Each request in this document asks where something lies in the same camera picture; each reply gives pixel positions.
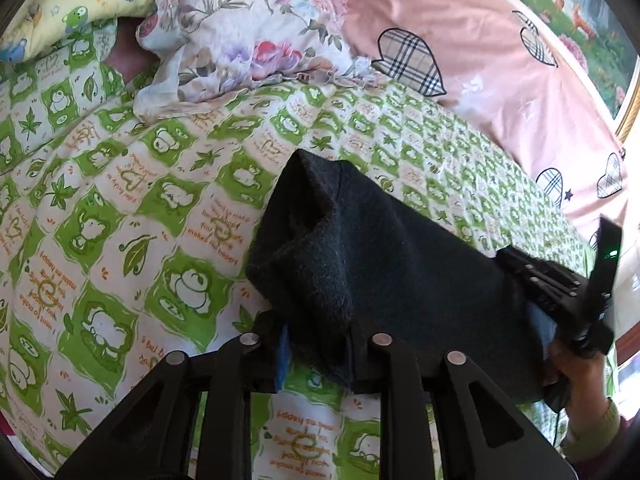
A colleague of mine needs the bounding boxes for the person's right forearm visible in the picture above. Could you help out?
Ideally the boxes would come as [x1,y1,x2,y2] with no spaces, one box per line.
[559,397,640,480]

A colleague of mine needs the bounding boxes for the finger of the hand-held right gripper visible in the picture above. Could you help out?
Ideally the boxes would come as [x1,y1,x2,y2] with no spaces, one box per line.
[527,304,562,357]
[494,246,585,320]

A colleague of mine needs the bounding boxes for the dark fleece pants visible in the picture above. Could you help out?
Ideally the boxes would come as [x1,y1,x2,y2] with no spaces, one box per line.
[245,148,557,405]

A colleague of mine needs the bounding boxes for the floral pillow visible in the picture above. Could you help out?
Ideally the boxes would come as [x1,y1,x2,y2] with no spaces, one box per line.
[134,0,383,122]

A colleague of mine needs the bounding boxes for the pink heart-print blanket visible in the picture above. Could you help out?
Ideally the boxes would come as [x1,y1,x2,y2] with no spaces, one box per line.
[327,0,631,256]

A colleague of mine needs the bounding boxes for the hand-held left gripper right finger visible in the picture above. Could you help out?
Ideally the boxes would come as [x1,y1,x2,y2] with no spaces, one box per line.
[349,317,577,480]

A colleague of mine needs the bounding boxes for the green printed bed sheet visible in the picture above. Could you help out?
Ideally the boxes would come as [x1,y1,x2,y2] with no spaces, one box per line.
[0,17,608,480]

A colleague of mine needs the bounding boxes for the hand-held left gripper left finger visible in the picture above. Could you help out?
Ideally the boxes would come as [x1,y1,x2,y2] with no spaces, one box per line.
[54,310,293,480]

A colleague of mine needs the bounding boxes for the person's right hand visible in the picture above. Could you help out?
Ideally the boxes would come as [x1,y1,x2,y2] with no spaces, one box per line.
[549,337,620,437]

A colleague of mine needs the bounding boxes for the framed wall poster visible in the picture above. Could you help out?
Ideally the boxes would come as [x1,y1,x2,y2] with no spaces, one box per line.
[462,0,640,147]

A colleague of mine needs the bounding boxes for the yellow cartoon pillow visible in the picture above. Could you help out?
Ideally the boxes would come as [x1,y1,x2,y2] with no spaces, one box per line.
[0,0,168,63]

